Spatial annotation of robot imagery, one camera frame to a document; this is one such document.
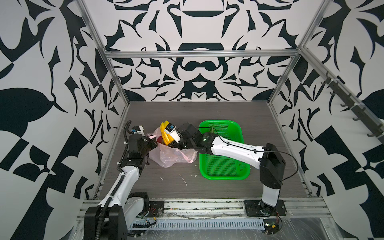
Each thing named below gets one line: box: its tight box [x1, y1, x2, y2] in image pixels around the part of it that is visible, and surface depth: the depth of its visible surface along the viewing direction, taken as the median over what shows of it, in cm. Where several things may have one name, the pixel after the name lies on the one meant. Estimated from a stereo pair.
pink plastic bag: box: [146, 126, 198, 168], surface depth 80 cm
